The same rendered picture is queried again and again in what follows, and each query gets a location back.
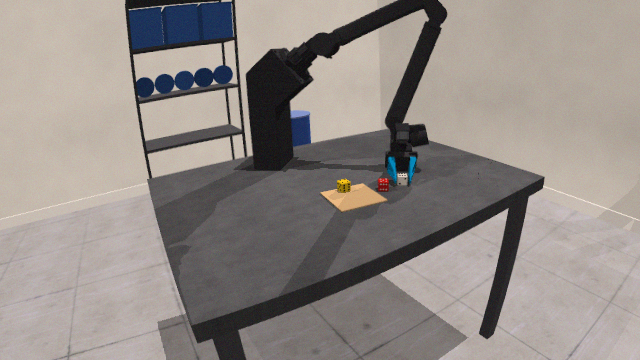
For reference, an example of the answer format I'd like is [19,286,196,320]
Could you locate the yellow die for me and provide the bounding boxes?
[337,179,351,193]

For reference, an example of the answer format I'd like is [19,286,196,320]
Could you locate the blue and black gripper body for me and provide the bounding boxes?
[385,151,418,172]

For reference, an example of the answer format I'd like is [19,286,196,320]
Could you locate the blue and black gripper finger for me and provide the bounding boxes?
[409,157,416,184]
[387,157,397,182]

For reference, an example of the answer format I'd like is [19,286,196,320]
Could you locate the red die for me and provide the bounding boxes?
[378,179,389,191]

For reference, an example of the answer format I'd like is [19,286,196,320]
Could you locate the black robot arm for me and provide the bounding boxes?
[280,0,447,151]

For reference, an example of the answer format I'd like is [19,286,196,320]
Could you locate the peach flat mat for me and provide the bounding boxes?
[320,183,388,212]

